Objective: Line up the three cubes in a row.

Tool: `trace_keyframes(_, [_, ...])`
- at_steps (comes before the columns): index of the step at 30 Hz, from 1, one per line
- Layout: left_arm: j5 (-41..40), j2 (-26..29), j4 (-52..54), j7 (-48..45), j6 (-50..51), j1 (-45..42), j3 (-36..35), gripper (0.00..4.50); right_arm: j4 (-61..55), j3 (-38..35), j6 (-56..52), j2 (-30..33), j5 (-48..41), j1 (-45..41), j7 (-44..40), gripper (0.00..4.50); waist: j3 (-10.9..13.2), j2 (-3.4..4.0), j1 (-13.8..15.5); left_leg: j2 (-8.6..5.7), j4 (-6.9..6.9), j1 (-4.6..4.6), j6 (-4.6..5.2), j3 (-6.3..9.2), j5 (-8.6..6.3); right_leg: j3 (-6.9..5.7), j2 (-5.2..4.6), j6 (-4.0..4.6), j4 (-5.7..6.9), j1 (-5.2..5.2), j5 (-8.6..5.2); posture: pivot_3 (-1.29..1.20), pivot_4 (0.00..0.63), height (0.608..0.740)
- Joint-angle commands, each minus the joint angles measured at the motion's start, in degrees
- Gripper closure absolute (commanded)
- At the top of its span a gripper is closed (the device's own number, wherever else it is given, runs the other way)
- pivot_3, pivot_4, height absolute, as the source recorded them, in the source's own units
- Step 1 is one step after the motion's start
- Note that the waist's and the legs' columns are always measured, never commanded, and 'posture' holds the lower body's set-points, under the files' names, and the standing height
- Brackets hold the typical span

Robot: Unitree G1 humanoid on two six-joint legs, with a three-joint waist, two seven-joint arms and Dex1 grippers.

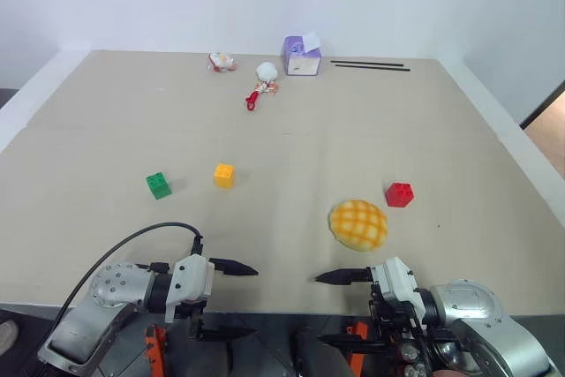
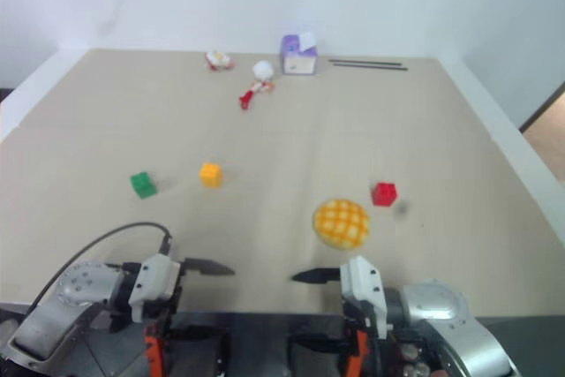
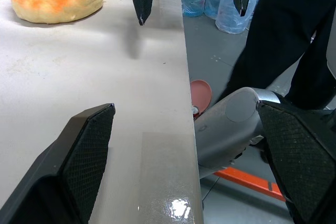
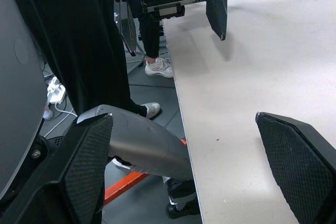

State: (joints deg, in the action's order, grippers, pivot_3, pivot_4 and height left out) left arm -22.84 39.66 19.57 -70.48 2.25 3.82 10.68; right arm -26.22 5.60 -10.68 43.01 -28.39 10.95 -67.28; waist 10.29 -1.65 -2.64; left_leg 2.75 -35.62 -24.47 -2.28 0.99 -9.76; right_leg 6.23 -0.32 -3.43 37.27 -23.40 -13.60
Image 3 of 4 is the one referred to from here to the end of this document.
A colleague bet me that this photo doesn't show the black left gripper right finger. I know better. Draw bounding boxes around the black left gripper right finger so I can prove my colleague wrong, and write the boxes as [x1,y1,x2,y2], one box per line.
[256,100,336,224]

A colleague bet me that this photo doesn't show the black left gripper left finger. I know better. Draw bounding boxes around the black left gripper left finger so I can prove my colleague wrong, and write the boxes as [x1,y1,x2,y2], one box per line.
[0,103,116,224]

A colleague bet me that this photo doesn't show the large blue plastic-wrapped bottle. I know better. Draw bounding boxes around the large blue plastic-wrapped bottle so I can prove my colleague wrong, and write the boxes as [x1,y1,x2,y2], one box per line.
[215,0,266,35]

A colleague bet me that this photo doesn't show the silver robot body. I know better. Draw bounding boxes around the silver robot body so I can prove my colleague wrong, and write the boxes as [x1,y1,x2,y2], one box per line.
[193,87,289,180]

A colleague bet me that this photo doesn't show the person's black trouser legs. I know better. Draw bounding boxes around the person's black trouser legs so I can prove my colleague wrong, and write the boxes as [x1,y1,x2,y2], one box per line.
[222,0,336,112]

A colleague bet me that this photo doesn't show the red round disc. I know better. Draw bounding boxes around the red round disc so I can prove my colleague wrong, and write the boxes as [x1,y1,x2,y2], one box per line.
[190,79,213,116]

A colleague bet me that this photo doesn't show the orange metal bar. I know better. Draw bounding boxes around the orange metal bar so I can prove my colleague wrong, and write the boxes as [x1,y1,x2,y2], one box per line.
[214,167,287,203]

